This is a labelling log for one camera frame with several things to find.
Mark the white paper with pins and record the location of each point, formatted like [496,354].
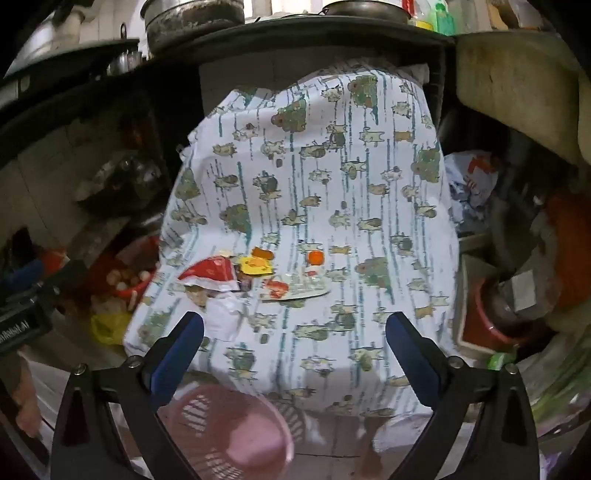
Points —
[224,316]

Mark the person's left hand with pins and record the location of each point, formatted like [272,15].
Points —
[27,406]

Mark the red plastic bucket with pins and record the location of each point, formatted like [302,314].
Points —
[138,294]

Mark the black gas stove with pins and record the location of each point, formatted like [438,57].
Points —
[69,60]

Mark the pile of brown eggs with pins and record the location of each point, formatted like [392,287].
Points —
[122,279]

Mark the green dish soap bottle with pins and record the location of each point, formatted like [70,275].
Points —
[443,18]

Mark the row of spice jars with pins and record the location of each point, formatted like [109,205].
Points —
[124,62]

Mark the black kitchen counter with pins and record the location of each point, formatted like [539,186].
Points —
[277,39]

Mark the red snack wrapper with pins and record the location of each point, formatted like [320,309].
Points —
[207,274]

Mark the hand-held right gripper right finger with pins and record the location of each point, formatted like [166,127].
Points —
[413,364]

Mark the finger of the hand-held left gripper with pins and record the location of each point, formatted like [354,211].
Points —
[27,273]

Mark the orange bottle cap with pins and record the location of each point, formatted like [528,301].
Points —
[316,257]

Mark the orange plastic container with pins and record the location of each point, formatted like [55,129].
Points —
[570,221]

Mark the white bag with red print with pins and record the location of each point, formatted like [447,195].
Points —
[471,184]

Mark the animal print white cloth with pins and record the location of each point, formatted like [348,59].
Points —
[323,161]

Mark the clear wrapper with red print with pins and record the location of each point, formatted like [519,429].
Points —
[304,286]

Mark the red plastic basin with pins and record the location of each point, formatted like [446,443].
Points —
[480,323]

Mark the red cap oil bottle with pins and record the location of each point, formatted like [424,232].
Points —
[422,23]

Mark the clear bag of vegetables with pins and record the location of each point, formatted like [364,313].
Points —
[554,383]

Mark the small orange wrapper piece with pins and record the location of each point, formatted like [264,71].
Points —
[262,253]

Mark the large sooty metal pot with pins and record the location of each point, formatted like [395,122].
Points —
[194,25]

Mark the pink plastic basket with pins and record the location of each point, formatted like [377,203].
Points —
[231,434]

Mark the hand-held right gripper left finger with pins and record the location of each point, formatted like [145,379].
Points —
[178,355]

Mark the yellow wrapper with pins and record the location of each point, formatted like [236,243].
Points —
[256,266]

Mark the steel bowl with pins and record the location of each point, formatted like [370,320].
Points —
[503,304]

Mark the stained white sink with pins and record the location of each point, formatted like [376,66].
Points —
[508,87]

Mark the yellow plastic bag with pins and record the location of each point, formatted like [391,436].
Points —
[108,327]

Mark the metal frying pan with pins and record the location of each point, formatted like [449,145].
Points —
[364,11]

